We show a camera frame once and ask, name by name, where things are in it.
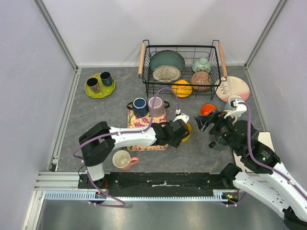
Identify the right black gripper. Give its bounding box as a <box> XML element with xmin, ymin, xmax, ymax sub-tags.
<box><xmin>193</xmin><ymin>108</ymin><xmax>241</xmax><ymax>154</ymax></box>

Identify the yellow mug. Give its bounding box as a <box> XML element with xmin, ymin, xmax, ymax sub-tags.
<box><xmin>182</xmin><ymin>123</ymin><xmax>193</xmax><ymax>142</ymax></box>

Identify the purple mug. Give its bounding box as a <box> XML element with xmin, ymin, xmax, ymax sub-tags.
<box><xmin>148</xmin><ymin>97</ymin><xmax>169</xmax><ymax>117</ymax></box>

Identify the dark blue mug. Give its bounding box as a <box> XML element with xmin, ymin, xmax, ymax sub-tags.
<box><xmin>127</xmin><ymin>97</ymin><xmax>149</xmax><ymax>118</ymax></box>

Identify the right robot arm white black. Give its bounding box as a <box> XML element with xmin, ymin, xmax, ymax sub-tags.
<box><xmin>194</xmin><ymin>111</ymin><xmax>307</xmax><ymax>230</ymax></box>

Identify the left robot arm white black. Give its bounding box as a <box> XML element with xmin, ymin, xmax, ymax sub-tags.
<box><xmin>79</xmin><ymin>114</ymin><xmax>189</xmax><ymax>188</ymax></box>

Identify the orange mug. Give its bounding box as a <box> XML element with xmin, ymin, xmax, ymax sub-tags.
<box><xmin>200</xmin><ymin>103</ymin><xmax>217</xmax><ymax>115</ymax></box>

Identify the light blue mug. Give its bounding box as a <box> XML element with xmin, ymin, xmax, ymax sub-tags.
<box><xmin>225</xmin><ymin>95</ymin><xmax>247</xmax><ymax>118</ymax></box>

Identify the dark green mug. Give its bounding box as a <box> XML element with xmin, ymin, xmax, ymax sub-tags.
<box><xmin>209</xmin><ymin>135</ymin><xmax>229</xmax><ymax>151</ymax></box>

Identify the pink mug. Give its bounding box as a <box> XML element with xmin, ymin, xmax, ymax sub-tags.
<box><xmin>112</xmin><ymin>150</ymin><xmax>139</xmax><ymax>171</ymax></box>

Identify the brown pink bowl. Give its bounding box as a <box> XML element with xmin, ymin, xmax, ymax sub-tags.
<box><xmin>190</xmin><ymin>71</ymin><xmax>211</xmax><ymax>91</ymax></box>

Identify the yellow bowl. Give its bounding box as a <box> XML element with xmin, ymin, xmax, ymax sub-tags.
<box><xmin>171</xmin><ymin>80</ymin><xmax>193</xmax><ymax>98</ymax></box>

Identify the pink floral plate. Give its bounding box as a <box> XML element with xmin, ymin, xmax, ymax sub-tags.
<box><xmin>216</xmin><ymin>76</ymin><xmax>250</xmax><ymax>102</ymax></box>

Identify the floral placemat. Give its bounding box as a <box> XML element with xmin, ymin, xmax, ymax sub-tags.
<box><xmin>127</xmin><ymin>109</ymin><xmax>168</xmax><ymax>151</ymax></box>

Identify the mint green bowl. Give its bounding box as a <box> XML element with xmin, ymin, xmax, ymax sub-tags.
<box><xmin>192</xmin><ymin>57</ymin><xmax>211</xmax><ymax>73</ymax></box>

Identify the speckled beige plate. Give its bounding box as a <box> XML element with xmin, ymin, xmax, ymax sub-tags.
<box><xmin>153</xmin><ymin>65</ymin><xmax>181</xmax><ymax>82</ymax></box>

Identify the white square board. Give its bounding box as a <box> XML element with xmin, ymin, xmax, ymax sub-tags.
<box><xmin>233</xmin><ymin>132</ymin><xmax>275</xmax><ymax>173</ymax></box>

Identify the teal plate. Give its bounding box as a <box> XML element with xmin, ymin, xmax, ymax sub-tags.
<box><xmin>150</xmin><ymin>50</ymin><xmax>185</xmax><ymax>72</ymax></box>

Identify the green scalloped plate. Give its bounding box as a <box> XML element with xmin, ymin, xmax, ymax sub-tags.
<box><xmin>84</xmin><ymin>73</ymin><xmax>116</xmax><ymax>99</ymax></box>

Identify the dark blue tumbler cup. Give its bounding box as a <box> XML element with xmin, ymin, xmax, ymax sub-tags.
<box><xmin>100</xmin><ymin>71</ymin><xmax>113</xmax><ymax>87</ymax></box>

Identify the brown tumbler cup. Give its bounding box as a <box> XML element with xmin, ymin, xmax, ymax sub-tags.
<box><xmin>86</xmin><ymin>78</ymin><xmax>100</xmax><ymax>93</ymax></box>

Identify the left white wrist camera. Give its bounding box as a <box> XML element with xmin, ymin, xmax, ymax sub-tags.
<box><xmin>173</xmin><ymin>109</ymin><xmax>189</xmax><ymax>123</ymax></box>

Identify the black wire dish rack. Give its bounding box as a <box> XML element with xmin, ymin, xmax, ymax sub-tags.
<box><xmin>138</xmin><ymin>40</ymin><xmax>223</xmax><ymax>98</ymax></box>

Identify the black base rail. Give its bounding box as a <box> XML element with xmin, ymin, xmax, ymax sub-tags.
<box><xmin>78</xmin><ymin>171</ymin><xmax>249</xmax><ymax>197</ymax></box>

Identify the light blue cable duct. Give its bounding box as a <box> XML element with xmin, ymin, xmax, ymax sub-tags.
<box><xmin>44</xmin><ymin>191</ymin><xmax>239</xmax><ymax>202</ymax></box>

